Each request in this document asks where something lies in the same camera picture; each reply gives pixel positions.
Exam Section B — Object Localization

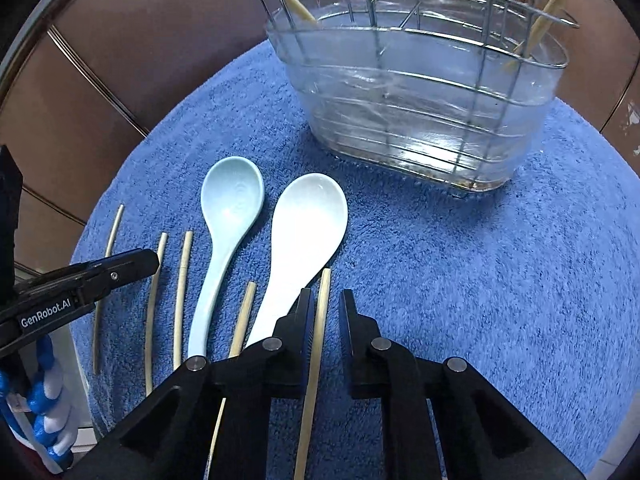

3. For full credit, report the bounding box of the blue white gloved hand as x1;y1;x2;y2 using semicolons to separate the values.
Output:
1;335;78;474

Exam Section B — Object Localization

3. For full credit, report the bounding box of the bamboo chopstick beside white spoon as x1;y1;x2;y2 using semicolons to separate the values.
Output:
203;281;257;480

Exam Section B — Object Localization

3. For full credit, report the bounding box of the blue terry towel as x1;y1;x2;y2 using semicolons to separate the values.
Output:
72;44;639;472

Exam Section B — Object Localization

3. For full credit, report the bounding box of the light blue ceramic spoon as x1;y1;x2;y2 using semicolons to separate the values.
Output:
186;156;265;358

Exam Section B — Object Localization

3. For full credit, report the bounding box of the white ceramic spoon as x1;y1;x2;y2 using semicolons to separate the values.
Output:
246;174;348;346

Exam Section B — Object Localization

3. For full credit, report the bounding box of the wire utensil basket clear tray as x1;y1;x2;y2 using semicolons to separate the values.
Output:
258;0;576;193

